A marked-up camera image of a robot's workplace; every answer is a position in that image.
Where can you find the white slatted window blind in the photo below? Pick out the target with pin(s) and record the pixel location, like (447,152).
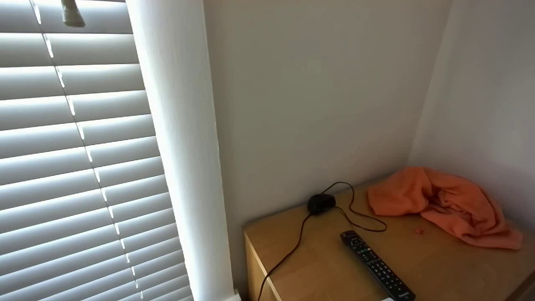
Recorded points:
(67,167)

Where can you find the orange crumpled cloth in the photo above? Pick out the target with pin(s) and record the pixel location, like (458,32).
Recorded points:
(457,206)

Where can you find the black tv remote control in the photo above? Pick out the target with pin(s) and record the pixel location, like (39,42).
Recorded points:
(376,266)

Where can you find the small black round device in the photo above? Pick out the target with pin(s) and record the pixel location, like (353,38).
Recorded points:
(321,202)

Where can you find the light wooden cabinet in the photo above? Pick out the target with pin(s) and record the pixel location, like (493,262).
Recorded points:
(390,261)

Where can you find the grey blind tilt wand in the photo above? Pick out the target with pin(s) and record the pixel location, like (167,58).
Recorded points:
(72,15)

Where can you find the white window frame post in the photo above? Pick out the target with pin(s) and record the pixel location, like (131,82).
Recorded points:
(184,139)

